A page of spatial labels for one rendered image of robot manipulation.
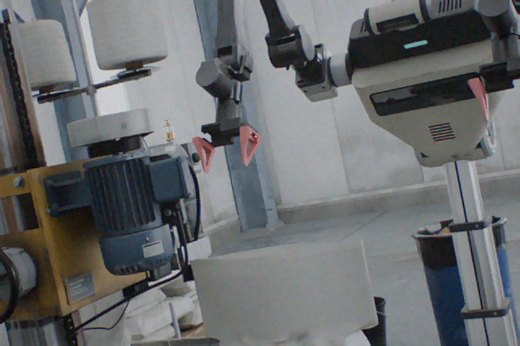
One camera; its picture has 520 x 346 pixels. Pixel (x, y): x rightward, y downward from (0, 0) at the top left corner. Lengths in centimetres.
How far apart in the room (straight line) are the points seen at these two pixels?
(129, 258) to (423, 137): 96
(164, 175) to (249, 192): 908
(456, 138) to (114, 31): 99
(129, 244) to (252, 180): 905
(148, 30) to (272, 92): 893
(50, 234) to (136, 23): 49
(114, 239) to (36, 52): 53
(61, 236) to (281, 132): 903
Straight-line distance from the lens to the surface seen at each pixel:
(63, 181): 176
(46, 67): 194
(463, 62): 208
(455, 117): 218
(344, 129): 1034
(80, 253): 178
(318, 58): 217
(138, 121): 164
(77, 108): 799
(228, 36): 180
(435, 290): 410
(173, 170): 164
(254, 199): 1070
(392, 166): 1019
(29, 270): 171
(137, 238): 164
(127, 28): 178
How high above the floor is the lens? 132
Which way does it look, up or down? 3 degrees down
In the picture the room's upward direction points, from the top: 12 degrees counter-clockwise
